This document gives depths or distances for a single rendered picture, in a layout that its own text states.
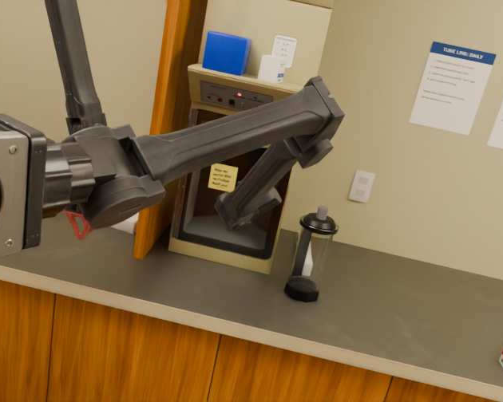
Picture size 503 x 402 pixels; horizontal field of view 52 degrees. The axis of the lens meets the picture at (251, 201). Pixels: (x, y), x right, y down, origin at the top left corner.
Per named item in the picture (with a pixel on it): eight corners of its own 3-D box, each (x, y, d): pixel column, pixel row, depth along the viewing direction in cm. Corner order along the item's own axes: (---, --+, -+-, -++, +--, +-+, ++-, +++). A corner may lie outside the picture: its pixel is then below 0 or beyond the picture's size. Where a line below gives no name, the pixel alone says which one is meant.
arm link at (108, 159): (61, 136, 55) (82, 178, 54) (134, 132, 64) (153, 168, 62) (28, 181, 61) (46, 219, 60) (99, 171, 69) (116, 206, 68)
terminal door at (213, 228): (172, 237, 155) (193, 107, 142) (270, 260, 153) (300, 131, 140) (171, 238, 154) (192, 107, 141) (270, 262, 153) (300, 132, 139)
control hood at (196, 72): (191, 99, 142) (196, 62, 138) (306, 124, 140) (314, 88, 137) (180, 104, 131) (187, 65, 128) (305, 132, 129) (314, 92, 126)
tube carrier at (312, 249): (286, 276, 154) (302, 211, 147) (321, 286, 153) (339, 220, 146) (281, 293, 144) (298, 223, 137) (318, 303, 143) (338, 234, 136)
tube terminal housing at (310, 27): (186, 222, 181) (225, -9, 155) (276, 242, 179) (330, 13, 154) (167, 250, 157) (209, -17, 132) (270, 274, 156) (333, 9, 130)
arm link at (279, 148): (283, 98, 85) (316, 152, 83) (308, 90, 88) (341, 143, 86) (207, 202, 121) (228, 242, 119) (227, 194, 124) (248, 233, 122)
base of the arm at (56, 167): (-18, 220, 55) (-16, 111, 51) (49, 208, 62) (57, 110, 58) (25, 252, 51) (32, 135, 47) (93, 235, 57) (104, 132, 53)
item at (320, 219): (302, 219, 147) (308, 199, 145) (334, 228, 146) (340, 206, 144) (299, 230, 138) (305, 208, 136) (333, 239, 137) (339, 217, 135)
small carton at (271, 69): (264, 78, 135) (268, 55, 133) (282, 82, 133) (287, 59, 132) (257, 78, 130) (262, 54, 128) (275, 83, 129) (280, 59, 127)
